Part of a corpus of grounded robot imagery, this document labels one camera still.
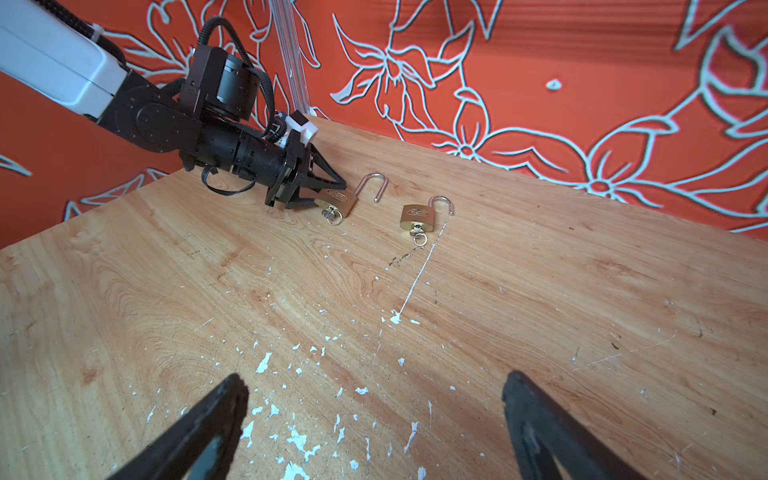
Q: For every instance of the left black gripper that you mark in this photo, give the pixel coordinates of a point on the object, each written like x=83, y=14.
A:
x=285, y=172

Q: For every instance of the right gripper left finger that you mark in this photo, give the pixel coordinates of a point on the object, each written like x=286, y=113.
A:
x=201, y=444

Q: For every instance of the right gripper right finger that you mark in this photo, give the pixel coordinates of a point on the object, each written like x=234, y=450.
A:
x=548, y=442

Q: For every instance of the brass key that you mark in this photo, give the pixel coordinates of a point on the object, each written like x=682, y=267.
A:
x=333, y=215

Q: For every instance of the long-shackle brass padlock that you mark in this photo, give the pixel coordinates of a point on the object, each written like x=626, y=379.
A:
x=345, y=200

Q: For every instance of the small brass padlock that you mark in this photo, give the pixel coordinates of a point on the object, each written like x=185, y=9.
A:
x=421, y=218

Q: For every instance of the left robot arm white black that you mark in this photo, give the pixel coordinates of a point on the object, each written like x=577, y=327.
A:
x=221, y=117

